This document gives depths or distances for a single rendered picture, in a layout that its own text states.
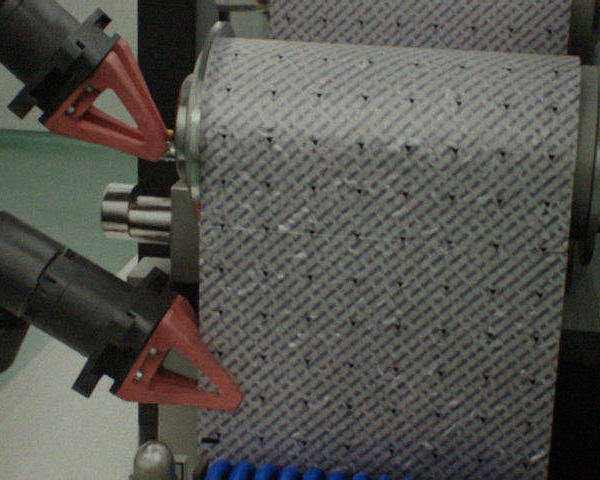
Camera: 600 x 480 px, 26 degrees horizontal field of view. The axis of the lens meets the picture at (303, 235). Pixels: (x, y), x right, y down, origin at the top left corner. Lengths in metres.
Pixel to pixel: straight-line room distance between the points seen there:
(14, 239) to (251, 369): 0.18
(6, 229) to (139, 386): 0.13
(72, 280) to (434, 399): 0.25
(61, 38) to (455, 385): 0.35
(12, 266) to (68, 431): 0.43
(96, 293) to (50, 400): 0.50
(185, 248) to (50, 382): 0.49
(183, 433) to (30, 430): 0.32
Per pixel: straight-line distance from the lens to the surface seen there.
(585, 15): 1.06
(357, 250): 0.84
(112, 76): 0.89
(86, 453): 1.24
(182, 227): 0.94
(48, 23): 0.90
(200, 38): 1.24
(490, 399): 0.87
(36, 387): 1.39
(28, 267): 0.87
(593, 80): 0.86
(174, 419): 1.00
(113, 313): 0.87
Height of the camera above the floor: 1.43
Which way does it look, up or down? 16 degrees down
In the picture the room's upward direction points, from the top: 2 degrees clockwise
